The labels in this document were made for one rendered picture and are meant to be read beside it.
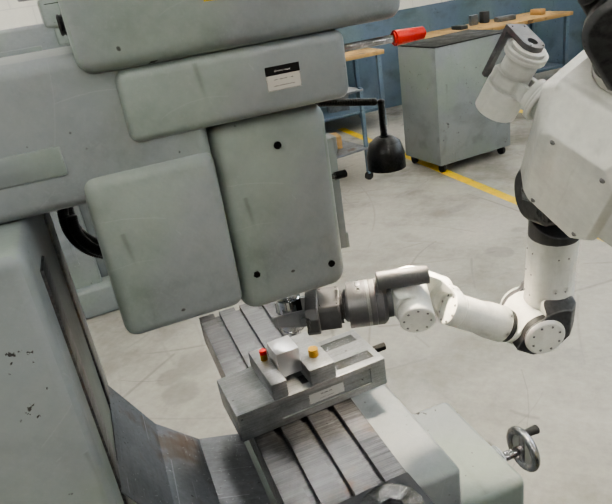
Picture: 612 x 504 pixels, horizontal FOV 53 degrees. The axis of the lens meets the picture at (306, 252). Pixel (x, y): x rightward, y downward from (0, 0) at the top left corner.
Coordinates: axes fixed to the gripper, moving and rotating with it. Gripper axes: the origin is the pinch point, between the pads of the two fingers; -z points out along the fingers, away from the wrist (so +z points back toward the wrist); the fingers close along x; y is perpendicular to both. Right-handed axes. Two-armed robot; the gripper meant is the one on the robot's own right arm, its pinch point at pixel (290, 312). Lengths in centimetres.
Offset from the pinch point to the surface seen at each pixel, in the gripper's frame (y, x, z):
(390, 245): 123, -291, 43
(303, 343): 17.5, -16.1, -0.3
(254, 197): -27.5, 11.1, -0.8
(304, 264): -13.9, 8.9, 4.9
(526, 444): 55, -16, 49
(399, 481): 10.0, 34.7, 15.1
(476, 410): 124, -111, 58
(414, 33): -47, 2, 27
